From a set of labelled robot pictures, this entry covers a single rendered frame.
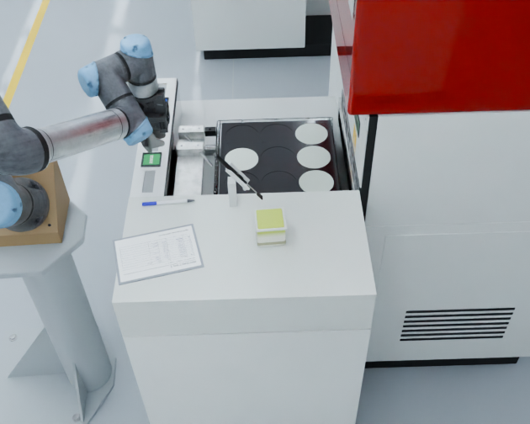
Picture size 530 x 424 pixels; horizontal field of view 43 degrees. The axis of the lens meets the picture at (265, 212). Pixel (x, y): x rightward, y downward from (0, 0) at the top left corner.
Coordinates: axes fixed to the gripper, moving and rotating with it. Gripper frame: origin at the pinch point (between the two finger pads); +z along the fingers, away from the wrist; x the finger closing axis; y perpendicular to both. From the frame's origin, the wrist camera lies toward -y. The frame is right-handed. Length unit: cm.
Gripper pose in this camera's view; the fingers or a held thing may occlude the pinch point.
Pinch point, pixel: (147, 148)
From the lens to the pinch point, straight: 194.6
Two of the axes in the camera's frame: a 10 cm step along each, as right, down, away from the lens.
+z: 0.2, 6.8, 7.3
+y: 10.0, -0.3, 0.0
